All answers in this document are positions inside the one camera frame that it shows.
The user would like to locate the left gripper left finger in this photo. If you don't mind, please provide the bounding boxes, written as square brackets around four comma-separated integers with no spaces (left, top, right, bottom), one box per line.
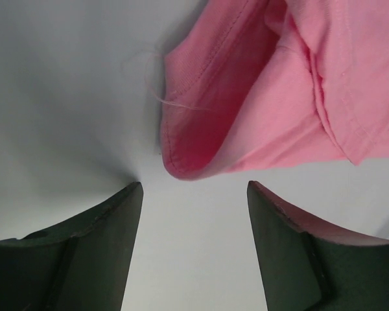
[0,182,143,310]

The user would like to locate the pink t shirt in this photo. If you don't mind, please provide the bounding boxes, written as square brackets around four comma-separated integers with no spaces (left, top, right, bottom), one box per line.
[161,1,389,180]

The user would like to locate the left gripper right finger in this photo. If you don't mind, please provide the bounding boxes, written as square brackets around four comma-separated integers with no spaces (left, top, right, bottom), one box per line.
[247,181,389,310]

